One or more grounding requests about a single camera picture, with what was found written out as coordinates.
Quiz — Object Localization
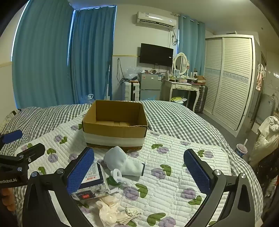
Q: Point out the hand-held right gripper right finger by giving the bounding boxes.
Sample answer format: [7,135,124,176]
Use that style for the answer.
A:
[183,148,256,227]

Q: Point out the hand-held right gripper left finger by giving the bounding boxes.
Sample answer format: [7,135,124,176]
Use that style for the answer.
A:
[22,147,95,227]

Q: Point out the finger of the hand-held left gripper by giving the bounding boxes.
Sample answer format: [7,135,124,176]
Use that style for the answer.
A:
[15,143,46,169]
[0,130,23,149]

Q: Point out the pale white sock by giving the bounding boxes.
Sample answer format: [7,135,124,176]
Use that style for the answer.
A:
[103,146,146,177]

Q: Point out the cream gloves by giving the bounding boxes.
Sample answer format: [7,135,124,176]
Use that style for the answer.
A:
[96,195,126,225]

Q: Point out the person's left hand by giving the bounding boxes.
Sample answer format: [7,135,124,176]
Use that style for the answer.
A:
[0,187,16,213]

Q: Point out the white blue tissue pack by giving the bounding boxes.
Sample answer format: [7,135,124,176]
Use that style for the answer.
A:
[80,163,107,190]

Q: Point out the floral print tissue pack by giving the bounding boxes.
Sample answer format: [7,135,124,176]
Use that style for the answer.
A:
[71,177,119,200]

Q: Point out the small green plastic piece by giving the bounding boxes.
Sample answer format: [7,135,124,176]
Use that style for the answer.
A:
[107,178,122,188]

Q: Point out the white plastic clip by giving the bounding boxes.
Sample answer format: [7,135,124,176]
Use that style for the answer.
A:
[110,169,127,183]

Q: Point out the white floral quilted mat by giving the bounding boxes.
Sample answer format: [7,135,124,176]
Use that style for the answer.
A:
[13,107,232,227]

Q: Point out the purple drink cup with straw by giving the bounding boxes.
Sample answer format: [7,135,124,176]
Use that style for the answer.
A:
[235,138,249,159]

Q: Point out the grey checkered bedsheet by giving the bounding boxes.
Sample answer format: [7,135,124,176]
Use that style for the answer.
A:
[0,100,265,227]

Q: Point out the beige patterned folded cloth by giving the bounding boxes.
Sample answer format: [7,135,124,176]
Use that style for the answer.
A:
[118,207,142,225]

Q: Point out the dark patterned cloth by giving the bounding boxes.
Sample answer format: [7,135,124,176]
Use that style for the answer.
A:
[255,151,279,198]

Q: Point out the water jug with pump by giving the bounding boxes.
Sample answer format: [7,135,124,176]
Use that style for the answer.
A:
[80,93,95,104]

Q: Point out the pile of white clothing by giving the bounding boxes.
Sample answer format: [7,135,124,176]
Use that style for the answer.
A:
[248,116,279,167]

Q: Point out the dark suitcase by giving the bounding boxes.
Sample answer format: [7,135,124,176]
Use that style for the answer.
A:
[193,85,208,114]

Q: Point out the yellow bag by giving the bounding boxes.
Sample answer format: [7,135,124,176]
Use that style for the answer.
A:
[171,96,187,104]

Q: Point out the wide blue curtain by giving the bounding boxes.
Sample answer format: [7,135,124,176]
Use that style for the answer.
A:
[12,0,74,109]

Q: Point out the white dressing table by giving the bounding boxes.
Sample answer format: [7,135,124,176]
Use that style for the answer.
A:
[162,78,206,110]

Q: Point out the white pole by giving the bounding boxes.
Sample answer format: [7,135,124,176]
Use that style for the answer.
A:
[106,63,111,101]

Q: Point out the white washing machine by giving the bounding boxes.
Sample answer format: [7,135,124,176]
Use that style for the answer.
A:
[257,93,276,125]

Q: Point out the white suitcase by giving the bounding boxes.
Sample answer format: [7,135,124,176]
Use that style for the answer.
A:
[122,81,140,101]

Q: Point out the white louvred wardrobe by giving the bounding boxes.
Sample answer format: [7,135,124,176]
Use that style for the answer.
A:
[203,35,256,132]

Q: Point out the small silver fridge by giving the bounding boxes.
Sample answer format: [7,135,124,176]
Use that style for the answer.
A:
[138,73,163,101]

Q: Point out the oval white vanity mirror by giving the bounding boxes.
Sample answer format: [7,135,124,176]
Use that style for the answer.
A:
[174,52,189,77]

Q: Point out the clear plastic bag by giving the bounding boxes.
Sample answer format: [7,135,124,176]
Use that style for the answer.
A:
[125,66,142,80]

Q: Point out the hanging pink clothes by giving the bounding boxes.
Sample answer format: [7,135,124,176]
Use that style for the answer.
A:
[256,63,267,91]

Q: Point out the narrow blue curtain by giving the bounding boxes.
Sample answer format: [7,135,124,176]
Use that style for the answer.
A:
[178,14,206,77]

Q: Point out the white air conditioner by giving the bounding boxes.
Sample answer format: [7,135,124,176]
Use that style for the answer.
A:
[135,11,178,28]

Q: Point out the black hanging cables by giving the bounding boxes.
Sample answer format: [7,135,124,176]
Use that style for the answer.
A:
[116,58,131,85]

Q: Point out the black wall television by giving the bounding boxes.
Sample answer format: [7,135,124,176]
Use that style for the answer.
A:
[139,43,174,67]

